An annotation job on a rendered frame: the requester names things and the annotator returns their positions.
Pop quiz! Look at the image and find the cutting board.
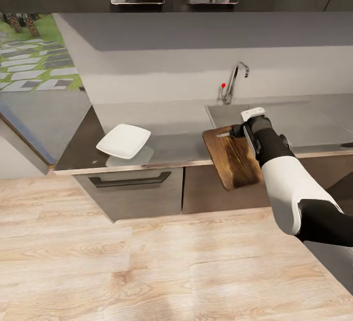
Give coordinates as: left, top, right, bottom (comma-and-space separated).
202, 125, 265, 191

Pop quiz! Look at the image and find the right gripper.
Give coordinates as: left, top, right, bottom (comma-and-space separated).
229, 122, 246, 138

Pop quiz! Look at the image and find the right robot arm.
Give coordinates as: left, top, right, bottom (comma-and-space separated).
229, 107, 353, 296

